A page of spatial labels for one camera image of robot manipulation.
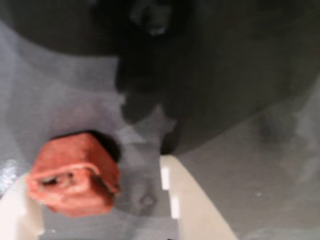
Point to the red-brown cube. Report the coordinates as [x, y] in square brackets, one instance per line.
[75, 175]

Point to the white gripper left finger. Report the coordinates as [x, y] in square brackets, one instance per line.
[15, 215]

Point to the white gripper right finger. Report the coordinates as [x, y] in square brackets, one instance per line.
[192, 200]

